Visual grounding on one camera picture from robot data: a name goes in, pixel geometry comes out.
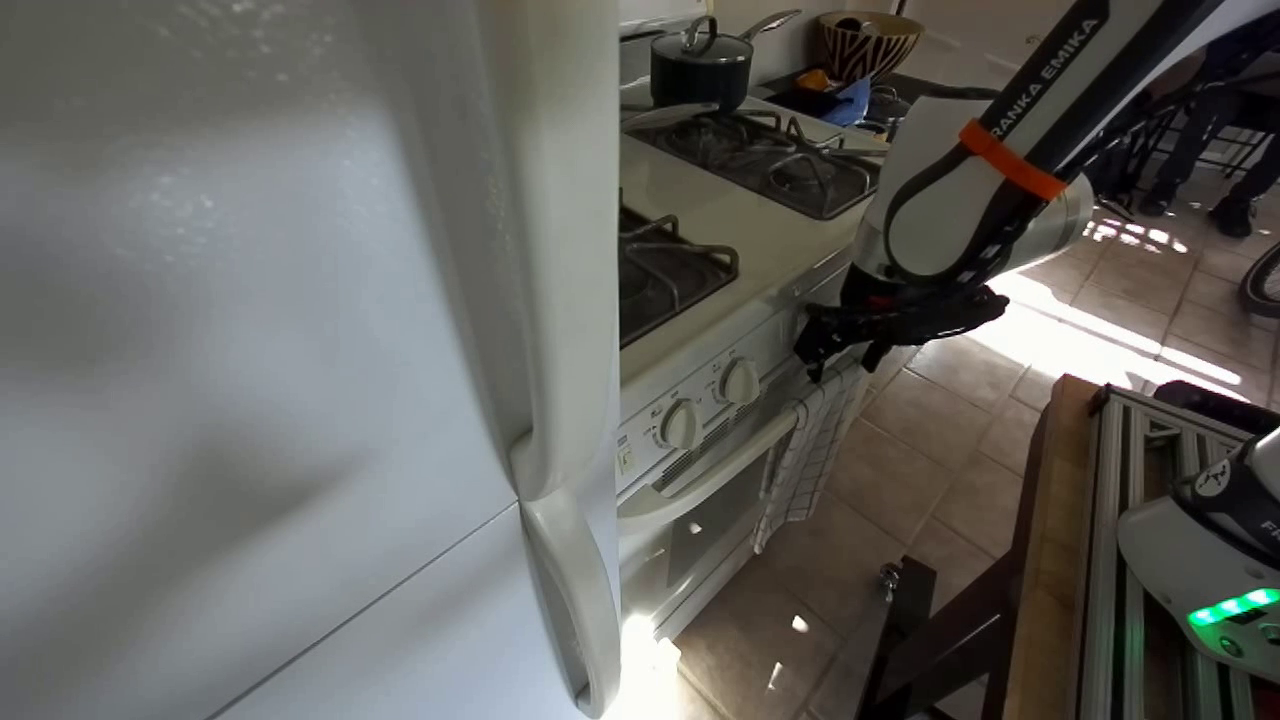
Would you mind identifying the white gas stove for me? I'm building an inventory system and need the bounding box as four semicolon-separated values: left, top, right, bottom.
616;87;885;637

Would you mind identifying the white refrigerator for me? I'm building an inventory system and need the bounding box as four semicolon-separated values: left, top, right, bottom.
0;0;619;720

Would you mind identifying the black burner grate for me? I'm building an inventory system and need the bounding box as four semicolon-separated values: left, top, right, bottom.
650;114;881;221
619;209;739;344

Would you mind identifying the white stove knob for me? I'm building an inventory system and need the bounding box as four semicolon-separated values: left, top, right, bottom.
715;357;761;407
655;401;700;447

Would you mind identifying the left black burner grate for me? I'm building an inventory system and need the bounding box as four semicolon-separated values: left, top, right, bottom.
619;209;739;344

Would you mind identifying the dark saucepan with handle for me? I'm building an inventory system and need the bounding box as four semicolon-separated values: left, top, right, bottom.
654;7;798;114

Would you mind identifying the right black burner grate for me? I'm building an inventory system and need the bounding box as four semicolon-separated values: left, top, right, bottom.
650;114;881;221

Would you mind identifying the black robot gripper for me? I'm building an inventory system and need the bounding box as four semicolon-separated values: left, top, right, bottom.
793;268;1008;382

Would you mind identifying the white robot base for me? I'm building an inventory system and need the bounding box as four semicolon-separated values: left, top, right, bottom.
1116;434;1280;685

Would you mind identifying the black stand frame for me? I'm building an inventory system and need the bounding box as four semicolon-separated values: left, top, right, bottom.
858;556;1021;720

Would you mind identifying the zebra pattern bowl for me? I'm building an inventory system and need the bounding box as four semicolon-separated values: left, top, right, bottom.
818;11;924;79

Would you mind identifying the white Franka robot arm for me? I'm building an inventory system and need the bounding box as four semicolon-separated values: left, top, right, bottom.
793;0;1276;382

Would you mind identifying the white checkered towel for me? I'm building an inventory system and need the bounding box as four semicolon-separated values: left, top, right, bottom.
753;370;865;553

